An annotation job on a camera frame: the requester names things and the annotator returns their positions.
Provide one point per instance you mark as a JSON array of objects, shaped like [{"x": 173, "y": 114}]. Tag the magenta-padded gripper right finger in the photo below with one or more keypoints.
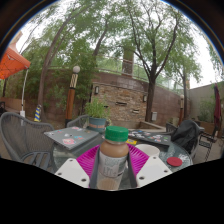
[{"x": 153, "y": 170}]

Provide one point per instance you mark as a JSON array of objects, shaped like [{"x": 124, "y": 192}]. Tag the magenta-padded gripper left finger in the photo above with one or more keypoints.
[{"x": 71, "y": 171}]

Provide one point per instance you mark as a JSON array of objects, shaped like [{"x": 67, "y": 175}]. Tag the brown drink bottle green cap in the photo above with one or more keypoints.
[{"x": 112, "y": 160}]

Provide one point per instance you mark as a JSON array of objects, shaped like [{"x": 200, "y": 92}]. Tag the white mug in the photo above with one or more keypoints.
[{"x": 148, "y": 150}]

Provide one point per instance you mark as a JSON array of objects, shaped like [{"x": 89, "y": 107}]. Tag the flat round red coaster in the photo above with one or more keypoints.
[{"x": 174, "y": 161}]

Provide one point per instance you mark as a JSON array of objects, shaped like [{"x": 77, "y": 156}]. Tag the black laptop with stickers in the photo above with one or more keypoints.
[{"x": 151, "y": 136}]

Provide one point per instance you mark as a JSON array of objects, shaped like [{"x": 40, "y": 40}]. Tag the yellow card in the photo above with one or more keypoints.
[{"x": 131, "y": 141}]

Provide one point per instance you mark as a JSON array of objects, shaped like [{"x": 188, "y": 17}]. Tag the black jacket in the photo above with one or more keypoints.
[{"x": 185, "y": 133}]

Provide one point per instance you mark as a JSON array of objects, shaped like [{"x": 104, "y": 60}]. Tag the grey chair holding jacket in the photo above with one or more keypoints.
[{"x": 200, "y": 131}]

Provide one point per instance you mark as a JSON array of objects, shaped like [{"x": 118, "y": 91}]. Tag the potted green plant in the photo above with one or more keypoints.
[{"x": 97, "y": 115}]

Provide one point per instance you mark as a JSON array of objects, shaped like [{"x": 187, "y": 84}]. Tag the black metal chair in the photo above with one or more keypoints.
[{"x": 209, "y": 140}]

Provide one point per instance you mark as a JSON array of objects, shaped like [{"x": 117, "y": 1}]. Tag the yellow blue striped bollard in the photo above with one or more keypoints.
[{"x": 37, "y": 114}]

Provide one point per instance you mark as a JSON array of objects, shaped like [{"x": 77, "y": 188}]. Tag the dark-trunked tree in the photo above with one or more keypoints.
[{"x": 150, "y": 96}]

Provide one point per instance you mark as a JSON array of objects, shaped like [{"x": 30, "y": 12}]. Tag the closed maroon patio umbrella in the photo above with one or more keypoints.
[{"x": 217, "y": 106}]

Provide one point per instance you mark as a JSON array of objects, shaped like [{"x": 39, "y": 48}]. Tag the leaning tree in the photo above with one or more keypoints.
[{"x": 46, "y": 73}]

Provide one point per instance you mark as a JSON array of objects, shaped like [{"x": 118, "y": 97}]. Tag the orange canopy tent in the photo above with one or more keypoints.
[{"x": 11, "y": 61}]

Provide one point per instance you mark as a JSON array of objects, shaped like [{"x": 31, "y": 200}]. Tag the grey wall utility box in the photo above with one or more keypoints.
[{"x": 154, "y": 116}]

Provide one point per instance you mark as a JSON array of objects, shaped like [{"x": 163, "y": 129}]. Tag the wall lantern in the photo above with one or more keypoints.
[
  {"x": 144, "y": 98},
  {"x": 96, "y": 90}
]

